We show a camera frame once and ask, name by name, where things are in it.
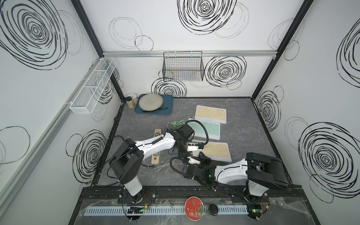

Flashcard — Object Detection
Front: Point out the green charging cable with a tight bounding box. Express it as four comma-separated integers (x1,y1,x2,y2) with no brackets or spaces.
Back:
167,116,195,128

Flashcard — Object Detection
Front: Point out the yellow wireless keyboard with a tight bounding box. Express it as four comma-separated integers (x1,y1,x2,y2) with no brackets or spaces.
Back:
195,106,227,124
192,142,232,162

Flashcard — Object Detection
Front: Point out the green wireless keyboard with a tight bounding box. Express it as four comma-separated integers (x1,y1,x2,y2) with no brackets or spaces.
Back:
188,120,220,140

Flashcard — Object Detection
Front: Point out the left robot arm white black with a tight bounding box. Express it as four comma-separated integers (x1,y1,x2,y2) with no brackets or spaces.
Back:
109,123,209,198

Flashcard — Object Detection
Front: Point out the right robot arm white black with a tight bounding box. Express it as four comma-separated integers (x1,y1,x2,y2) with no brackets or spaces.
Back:
169,152,291,197

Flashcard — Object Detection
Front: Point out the beige power strip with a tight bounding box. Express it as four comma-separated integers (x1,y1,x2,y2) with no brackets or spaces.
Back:
151,128,162,166

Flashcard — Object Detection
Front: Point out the black knife on tray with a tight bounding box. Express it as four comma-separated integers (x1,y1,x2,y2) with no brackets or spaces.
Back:
142,107,168,113

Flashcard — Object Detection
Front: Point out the teal tray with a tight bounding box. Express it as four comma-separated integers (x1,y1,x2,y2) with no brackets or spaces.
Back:
135,93,173,115

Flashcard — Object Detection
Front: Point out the red round emergency button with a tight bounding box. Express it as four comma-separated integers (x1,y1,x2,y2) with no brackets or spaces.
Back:
184,196,204,221

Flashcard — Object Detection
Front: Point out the black round knob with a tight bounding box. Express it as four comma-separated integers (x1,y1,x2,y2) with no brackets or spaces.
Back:
208,204,219,216

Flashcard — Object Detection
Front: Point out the grey round plate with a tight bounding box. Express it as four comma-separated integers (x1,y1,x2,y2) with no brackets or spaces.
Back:
138,93,164,111

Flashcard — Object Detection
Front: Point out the white slotted cable duct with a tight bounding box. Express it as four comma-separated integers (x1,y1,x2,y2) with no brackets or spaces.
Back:
83,205,248,216

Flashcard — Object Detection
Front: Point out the black wire wall basket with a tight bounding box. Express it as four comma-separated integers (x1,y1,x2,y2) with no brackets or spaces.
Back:
162,51,205,82

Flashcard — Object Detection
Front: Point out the white wire wall shelf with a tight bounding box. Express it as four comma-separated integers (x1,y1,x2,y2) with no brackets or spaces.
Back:
69,58,117,114

